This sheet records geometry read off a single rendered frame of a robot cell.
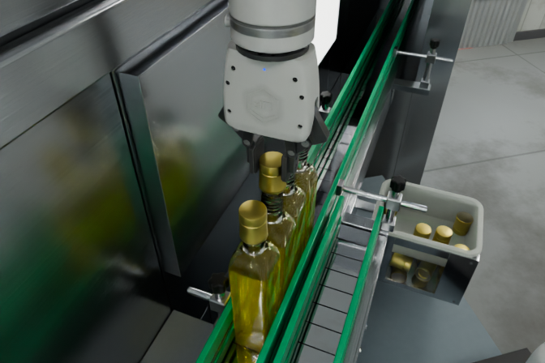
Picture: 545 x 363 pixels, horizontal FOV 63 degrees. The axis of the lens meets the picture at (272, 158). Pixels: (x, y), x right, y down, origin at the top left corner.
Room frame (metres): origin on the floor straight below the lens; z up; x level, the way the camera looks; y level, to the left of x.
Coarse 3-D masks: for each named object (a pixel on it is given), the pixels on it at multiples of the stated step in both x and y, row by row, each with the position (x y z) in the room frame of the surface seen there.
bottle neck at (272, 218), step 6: (282, 192) 0.42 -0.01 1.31; (264, 198) 0.41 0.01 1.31; (270, 198) 0.41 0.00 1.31; (276, 198) 0.41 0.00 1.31; (282, 198) 0.42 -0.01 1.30; (264, 204) 0.41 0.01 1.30; (270, 204) 0.41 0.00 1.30; (276, 204) 0.41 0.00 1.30; (282, 204) 0.42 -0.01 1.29; (270, 210) 0.41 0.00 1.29; (276, 210) 0.41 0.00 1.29; (282, 210) 0.42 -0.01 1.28; (270, 216) 0.41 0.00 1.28; (276, 216) 0.41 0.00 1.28; (282, 216) 0.42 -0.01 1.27; (270, 222) 0.41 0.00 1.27; (276, 222) 0.41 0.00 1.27
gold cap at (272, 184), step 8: (272, 152) 0.44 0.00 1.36; (264, 160) 0.42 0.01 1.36; (272, 160) 0.42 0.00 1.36; (280, 160) 0.42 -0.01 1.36; (264, 168) 0.41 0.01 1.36; (272, 168) 0.41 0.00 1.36; (280, 168) 0.41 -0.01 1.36; (264, 176) 0.41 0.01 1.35; (272, 176) 0.41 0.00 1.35; (280, 176) 0.41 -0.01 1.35; (264, 184) 0.41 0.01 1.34; (272, 184) 0.41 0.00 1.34; (280, 184) 0.41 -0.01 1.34; (264, 192) 0.41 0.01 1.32; (272, 192) 0.41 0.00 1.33; (280, 192) 0.41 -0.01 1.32
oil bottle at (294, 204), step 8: (296, 192) 0.48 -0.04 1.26; (304, 192) 0.49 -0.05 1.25; (288, 200) 0.46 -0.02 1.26; (296, 200) 0.46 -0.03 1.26; (304, 200) 0.48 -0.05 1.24; (288, 208) 0.45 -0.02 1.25; (296, 208) 0.45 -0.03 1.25; (304, 208) 0.48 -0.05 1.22; (296, 216) 0.45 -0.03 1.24; (304, 216) 0.49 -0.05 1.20; (296, 224) 0.45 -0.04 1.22; (304, 224) 0.49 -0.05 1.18; (296, 232) 0.45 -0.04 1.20; (296, 240) 0.45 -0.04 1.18; (296, 248) 0.45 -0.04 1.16; (296, 256) 0.46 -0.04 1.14; (296, 264) 0.46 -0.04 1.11
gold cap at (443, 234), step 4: (436, 228) 0.65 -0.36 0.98; (440, 228) 0.65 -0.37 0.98; (444, 228) 0.65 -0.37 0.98; (448, 228) 0.65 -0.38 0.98; (436, 232) 0.65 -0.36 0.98; (440, 232) 0.64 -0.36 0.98; (444, 232) 0.64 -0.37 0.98; (448, 232) 0.64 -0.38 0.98; (452, 232) 0.64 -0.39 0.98; (436, 236) 0.64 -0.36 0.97; (440, 236) 0.63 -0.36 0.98; (444, 236) 0.63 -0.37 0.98; (448, 236) 0.63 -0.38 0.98; (432, 240) 0.65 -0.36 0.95; (436, 240) 0.64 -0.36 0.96; (440, 240) 0.63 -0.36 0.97; (444, 240) 0.63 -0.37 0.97; (448, 240) 0.63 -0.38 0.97
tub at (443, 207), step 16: (384, 192) 0.74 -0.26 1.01; (416, 192) 0.76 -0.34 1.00; (432, 192) 0.74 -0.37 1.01; (448, 192) 0.74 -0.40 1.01; (400, 208) 0.76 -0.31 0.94; (432, 208) 0.74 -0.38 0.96; (448, 208) 0.73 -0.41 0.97; (464, 208) 0.71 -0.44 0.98; (480, 208) 0.69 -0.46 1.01; (400, 224) 0.71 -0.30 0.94; (416, 224) 0.71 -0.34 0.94; (432, 224) 0.71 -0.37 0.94; (448, 224) 0.71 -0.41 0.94; (480, 224) 0.64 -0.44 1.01; (416, 240) 0.60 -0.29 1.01; (464, 240) 0.66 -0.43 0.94; (480, 240) 0.60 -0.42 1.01
